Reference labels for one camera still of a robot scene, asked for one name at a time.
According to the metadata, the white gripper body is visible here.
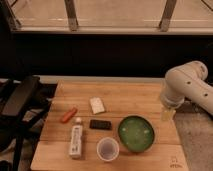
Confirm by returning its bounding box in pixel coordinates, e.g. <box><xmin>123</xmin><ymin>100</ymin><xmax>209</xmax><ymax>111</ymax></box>
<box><xmin>160</xmin><ymin>93</ymin><xmax>184</xmax><ymax>109</ymax></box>

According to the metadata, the pale translucent gripper finger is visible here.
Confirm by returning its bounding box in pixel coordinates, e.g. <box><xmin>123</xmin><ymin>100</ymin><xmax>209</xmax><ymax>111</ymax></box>
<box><xmin>161</xmin><ymin>108</ymin><xmax>176</xmax><ymax>121</ymax></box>

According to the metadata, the green ceramic bowl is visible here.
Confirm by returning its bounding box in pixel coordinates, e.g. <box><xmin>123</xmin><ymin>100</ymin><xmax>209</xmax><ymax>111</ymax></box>
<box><xmin>118</xmin><ymin>115</ymin><xmax>155</xmax><ymax>153</ymax></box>

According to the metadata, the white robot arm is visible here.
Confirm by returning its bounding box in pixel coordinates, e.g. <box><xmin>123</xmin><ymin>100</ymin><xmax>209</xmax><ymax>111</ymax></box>
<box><xmin>159</xmin><ymin>61</ymin><xmax>213</xmax><ymax>121</ymax></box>

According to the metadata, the clear plastic cup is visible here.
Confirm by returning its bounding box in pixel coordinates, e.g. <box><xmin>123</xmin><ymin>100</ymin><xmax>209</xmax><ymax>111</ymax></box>
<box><xmin>96</xmin><ymin>137</ymin><xmax>120</xmax><ymax>162</ymax></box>

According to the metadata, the white sponge block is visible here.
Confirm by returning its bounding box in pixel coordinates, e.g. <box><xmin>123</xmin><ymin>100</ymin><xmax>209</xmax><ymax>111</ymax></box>
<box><xmin>90</xmin><ymin>97</ymin><xmax>105</xmax><ymax>114</ymax></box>

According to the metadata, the black rectangular block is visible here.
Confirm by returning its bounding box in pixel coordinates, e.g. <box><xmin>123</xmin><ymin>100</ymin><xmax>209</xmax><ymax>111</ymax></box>
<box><xmin>90</xmin><ymin>120</ymin><xmax>112</xmax><ymax>130</ymax></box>

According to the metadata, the orange carrot toy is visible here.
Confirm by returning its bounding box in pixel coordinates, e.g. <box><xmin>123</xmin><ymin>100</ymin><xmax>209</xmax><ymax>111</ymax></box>
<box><xmin>60</xmin><ymin>107</ymin><xmax>78</xmax><ymax>123</ymax></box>

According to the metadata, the white tube bottle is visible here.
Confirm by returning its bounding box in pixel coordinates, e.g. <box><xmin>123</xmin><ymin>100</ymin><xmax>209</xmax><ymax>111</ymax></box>
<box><xmin>69</xmin><ymin>117</ymin><xmax>83</xmax><ymax>159</ymax></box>

